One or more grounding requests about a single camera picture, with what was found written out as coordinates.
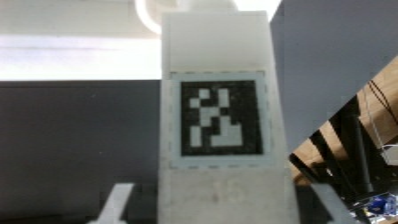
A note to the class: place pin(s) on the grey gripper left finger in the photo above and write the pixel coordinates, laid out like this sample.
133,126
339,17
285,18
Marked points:
131,205

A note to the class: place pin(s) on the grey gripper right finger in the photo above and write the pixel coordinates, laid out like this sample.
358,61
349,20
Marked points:
323,209

